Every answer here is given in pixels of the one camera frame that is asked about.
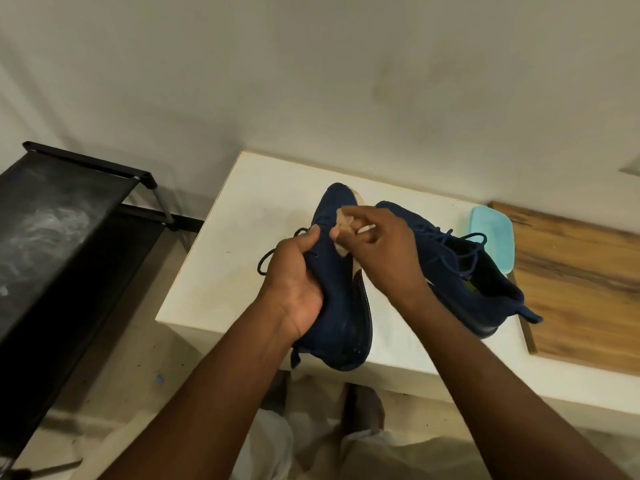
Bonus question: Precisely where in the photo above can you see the person's foot grey sock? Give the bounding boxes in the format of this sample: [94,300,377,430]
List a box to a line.
[262,369,293,415]
[341,383,386,438]

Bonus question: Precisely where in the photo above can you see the black shoe rack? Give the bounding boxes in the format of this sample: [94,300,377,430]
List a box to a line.
[0,140,205,461]

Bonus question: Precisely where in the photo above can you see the person's left foot grey sock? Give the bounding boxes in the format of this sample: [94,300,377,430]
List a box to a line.
[262,369,293,415]

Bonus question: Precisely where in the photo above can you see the brown wooden board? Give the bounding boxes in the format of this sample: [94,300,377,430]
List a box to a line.
[489,201,640,378]

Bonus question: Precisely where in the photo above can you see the person's right foot grey sock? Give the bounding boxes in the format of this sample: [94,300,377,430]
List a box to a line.
[341,383,386,438]

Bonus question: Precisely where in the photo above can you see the person's left forearm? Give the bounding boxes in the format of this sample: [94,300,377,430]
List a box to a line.
[97,294,301,480]

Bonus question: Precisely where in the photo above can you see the person's right forearm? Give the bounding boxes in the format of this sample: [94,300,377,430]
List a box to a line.
[399,287,631,480]

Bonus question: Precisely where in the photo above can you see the beige cleaning cloth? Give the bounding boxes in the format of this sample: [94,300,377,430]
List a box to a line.
[333,207,379,259]

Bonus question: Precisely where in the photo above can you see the person's right hand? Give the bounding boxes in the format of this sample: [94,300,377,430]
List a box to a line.
[329,205,433,303]

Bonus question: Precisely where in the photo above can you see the person's left hand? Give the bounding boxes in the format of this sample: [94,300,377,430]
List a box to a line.
[255,223,326,343]

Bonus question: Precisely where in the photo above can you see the white shorts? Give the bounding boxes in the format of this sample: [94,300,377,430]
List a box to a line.
[229,409,491,480]

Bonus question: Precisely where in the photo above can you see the light blue plastic container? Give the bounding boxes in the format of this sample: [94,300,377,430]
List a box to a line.
[469,205,516,275]

